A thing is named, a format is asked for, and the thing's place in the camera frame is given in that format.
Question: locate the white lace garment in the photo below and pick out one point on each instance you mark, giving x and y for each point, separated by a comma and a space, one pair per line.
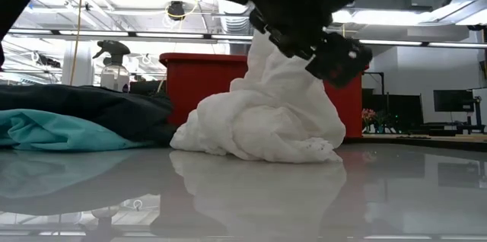
266, 120

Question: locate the pink artificial flowers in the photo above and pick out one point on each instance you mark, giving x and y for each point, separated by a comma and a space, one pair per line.
368, 115

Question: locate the clear spray bottle grey trigger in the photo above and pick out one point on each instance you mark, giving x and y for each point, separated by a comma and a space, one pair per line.
114, 76

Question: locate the black monitor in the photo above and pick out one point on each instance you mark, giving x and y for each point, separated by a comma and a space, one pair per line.
452, 100
146, 88

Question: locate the black garment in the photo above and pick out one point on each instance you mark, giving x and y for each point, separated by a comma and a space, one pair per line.
95, 109

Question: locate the silver ventilation duct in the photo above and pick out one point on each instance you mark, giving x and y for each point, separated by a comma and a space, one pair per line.
236, 23

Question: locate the turquoise shorts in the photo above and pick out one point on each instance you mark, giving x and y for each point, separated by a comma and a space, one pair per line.
49, 131

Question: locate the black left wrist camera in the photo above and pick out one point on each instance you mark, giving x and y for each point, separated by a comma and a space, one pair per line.
338, 61

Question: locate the black bar with light strips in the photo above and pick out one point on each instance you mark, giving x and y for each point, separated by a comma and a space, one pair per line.
171, 35

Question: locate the black hanging dome device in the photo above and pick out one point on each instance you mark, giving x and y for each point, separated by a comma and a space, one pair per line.
176, 10

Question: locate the red plastic laundry basket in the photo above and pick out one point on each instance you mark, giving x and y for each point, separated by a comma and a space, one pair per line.
205, 78

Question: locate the large black screen panel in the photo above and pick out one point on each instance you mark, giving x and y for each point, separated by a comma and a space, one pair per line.
403, 107

